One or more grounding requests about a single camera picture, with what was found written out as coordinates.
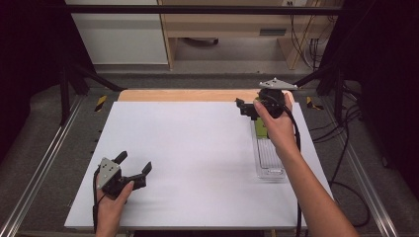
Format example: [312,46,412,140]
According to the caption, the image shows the clear plastic tray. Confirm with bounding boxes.
[250,118,288,181]

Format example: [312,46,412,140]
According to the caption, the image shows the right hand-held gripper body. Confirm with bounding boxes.
[258,77,299,119]

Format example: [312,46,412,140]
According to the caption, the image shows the left hand-held gripper cable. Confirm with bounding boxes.
[92,167,107,233]

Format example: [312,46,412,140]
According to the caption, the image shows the black cables bundle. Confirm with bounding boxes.
[289,14,331,70]

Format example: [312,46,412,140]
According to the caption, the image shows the wooden desk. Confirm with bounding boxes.
[157,0,344,71]

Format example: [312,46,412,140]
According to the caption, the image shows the black curtain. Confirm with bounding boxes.
[0,0,97,163]
[320,0,419,181]

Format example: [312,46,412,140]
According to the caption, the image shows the person's left hand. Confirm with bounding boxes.
[95,180,135,228]

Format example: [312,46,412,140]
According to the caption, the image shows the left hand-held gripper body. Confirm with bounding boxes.
[97,157,148,200]

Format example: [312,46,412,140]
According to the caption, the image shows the black floor cables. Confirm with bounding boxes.
[308,84,373,229]

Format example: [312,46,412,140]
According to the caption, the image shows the hand-held gripper cable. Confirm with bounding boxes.
[92,167,107,233]
[280,105,303,237]

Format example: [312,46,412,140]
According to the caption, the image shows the black and yellow tape marker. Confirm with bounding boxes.
[305,96,325,111]
[94,95,109,113]

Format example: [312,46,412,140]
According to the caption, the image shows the aluminium floor rail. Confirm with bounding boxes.
[323,98,400,237]
[0,95,85,237]

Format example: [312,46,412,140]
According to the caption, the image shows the white cabinet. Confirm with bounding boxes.
[64,0,169,65]

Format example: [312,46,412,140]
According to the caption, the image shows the green phone case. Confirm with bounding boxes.
[254,118,269,139]

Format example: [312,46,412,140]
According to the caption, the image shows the black horizontal frame bar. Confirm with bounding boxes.
[63,4,344,16]

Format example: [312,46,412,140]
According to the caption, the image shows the black metal stand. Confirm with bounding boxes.
[292,63,346,125]
[58,61,126,126]

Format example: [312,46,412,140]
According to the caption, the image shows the right hand-held gripper cable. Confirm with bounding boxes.
[280,105,303,237]

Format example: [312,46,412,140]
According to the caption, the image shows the person's right hand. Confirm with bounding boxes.
[252,92,296,156]

